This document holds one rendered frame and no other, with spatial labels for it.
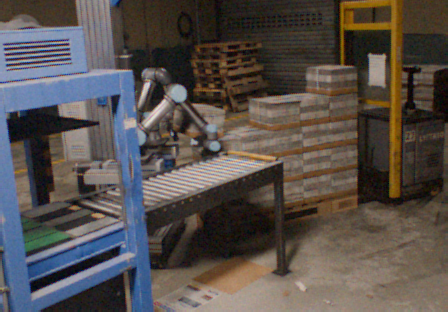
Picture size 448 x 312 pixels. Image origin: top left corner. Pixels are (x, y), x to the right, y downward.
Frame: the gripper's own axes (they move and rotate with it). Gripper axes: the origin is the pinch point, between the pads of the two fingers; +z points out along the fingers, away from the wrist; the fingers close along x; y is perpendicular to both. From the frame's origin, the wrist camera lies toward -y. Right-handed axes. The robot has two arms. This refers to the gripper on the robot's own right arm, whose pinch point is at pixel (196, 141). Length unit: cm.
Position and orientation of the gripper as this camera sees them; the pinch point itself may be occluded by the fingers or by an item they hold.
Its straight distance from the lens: 429.4
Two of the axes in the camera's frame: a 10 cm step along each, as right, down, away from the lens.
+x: -8.6, 3.5, -3.8
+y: -2.5, -9.2, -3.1
